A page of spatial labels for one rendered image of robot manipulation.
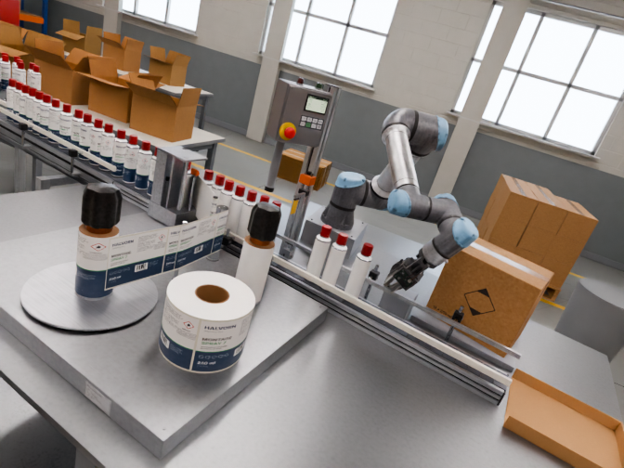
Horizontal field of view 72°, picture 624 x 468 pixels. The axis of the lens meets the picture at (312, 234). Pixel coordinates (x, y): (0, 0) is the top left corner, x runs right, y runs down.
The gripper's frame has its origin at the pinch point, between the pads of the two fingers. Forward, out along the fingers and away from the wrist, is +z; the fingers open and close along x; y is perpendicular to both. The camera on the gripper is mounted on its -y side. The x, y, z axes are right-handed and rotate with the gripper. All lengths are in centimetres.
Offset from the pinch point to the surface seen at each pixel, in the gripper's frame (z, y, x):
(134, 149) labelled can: 48, 7, -106
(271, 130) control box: -5, 0, -65
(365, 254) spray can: -4.9, 5.5, -12.6
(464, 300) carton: -9.6, -16.4, 20.8
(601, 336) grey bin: 22, -195, 133
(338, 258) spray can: 2.6, 7.5, -17.2
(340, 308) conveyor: 12.1, 11.5, -4.3
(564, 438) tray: -19, 10, 59
